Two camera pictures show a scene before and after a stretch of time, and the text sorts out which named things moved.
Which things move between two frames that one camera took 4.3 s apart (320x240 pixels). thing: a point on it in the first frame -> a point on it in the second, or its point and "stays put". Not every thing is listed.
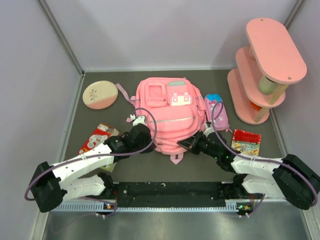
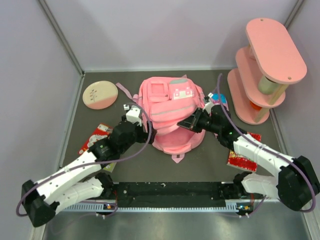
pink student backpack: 174,108 stays put
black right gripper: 192,143 -> 191,122
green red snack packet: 100,134 stays put
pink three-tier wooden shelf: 263,69 stays put
